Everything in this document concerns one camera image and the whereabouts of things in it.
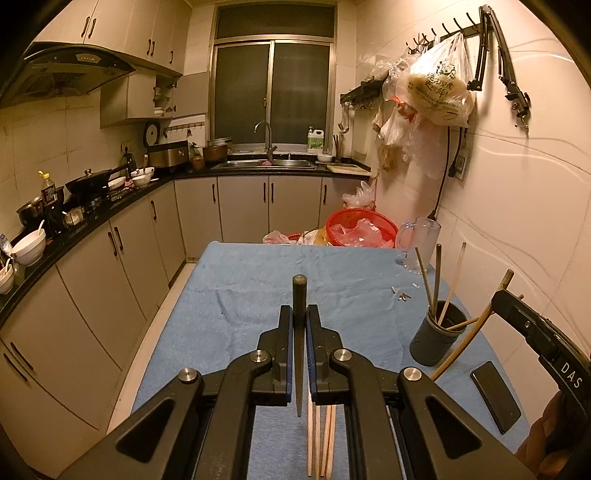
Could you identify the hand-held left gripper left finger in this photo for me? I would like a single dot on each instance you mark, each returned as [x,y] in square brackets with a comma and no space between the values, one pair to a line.
[285,350]

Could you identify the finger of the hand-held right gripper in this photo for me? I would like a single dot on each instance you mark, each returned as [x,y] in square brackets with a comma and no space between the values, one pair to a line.
[521,318]

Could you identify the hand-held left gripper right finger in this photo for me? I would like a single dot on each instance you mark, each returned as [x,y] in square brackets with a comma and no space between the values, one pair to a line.
[316,341]

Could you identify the dark round-ended chopstick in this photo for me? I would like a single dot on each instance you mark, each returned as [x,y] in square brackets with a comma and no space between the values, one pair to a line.
[300,295]

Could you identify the curved brown chopstick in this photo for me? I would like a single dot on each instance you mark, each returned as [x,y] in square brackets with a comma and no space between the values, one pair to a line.
[457,350]

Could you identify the dark grey utensil holder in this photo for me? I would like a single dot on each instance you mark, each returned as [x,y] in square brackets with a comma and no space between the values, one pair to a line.
[431,344]

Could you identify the pale wooden chopstick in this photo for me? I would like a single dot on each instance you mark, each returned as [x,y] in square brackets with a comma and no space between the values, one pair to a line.
[329,452]
[310,457]

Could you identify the person's right hand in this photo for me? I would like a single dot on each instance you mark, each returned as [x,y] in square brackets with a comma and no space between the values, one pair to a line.
[549,429]

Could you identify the blue towel table cover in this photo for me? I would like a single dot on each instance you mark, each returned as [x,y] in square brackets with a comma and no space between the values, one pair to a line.
[240,323]

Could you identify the black smartphone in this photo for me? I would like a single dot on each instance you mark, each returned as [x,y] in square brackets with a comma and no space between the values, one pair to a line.
[496,397]

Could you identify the small metal bits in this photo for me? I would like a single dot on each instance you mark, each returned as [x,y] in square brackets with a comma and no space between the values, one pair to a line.
[404,295]

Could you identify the pink white plastic bag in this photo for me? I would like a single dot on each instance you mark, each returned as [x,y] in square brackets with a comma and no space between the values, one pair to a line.
[277,237]

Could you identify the red plastic basket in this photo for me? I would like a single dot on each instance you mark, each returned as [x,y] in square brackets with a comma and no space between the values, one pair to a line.
[334,226]

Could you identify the clear plastic bag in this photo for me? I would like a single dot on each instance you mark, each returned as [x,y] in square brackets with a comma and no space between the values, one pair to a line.
[364,233]

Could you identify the clear glass mug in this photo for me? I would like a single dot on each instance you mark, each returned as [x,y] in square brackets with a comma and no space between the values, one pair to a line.
[425,240]

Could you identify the black kitchen countertop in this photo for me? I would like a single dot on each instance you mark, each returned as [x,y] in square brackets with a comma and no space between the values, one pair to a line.
[277,171]

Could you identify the wooden cutting board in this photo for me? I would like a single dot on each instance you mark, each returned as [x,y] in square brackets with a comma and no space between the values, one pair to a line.
[348,168]

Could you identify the steel kitchen sink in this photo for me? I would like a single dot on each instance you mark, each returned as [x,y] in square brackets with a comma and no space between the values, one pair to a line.
[244,164]

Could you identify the countertop chopstick container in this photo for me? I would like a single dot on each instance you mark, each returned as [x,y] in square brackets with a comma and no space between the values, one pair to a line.
[338,147]

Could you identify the chrome sink faucet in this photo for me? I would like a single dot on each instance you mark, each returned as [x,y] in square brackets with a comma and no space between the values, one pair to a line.
[270,147]

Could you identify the green detergent bottle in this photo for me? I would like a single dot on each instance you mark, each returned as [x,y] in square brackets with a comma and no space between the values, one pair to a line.
[315,141]

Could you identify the beige base cabinets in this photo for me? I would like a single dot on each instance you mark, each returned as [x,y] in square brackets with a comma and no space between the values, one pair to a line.
[92,286]

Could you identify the brown cooking pot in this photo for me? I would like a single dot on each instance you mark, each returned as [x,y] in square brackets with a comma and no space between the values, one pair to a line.
[214,154]

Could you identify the stacked white bowls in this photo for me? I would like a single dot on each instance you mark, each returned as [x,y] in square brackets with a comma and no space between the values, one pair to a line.
[141,180]

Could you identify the silver countertop appliance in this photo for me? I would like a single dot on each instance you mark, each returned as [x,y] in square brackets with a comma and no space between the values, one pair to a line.
[166,157]

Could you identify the black kettle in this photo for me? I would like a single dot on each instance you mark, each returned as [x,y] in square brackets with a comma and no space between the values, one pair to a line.
[129,161]

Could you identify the round kitchen scale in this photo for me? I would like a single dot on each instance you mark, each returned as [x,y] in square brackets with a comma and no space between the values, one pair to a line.
[151,134]

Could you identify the black wok pan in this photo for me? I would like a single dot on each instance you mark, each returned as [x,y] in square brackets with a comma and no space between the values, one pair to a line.
[87,182]

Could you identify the dark kitchen window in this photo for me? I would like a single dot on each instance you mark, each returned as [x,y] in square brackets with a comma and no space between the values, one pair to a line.
[240,92]

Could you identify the large white bowl with spoon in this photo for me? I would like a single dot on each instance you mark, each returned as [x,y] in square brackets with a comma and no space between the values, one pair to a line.
[30,249]

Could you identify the yellow-capped oil bottle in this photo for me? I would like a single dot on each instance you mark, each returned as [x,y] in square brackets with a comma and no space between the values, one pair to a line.
[51,203]

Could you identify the small white bowl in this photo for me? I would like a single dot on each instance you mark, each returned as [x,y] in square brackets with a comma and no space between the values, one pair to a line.
[5,279]

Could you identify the dark steel pot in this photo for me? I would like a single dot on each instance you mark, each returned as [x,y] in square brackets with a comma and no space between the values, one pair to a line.
[30,210]

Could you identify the black range hood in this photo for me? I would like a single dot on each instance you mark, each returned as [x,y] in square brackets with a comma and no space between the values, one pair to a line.
[69,69]

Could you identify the beige upper cabinets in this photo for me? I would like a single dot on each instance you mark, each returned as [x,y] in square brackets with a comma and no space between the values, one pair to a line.
[115,27]

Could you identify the wall power outlet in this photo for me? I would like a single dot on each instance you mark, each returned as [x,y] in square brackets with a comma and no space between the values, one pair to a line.
[460,164]

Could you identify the black wall shelf rack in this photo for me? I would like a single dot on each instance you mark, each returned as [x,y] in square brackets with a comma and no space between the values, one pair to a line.
[364,94]

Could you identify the beige open wall cabinet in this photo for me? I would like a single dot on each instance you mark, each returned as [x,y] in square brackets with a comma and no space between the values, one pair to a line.
[124,101]

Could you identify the black wall hook rail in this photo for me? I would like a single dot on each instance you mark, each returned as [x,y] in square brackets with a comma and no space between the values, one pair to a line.
[455,27]

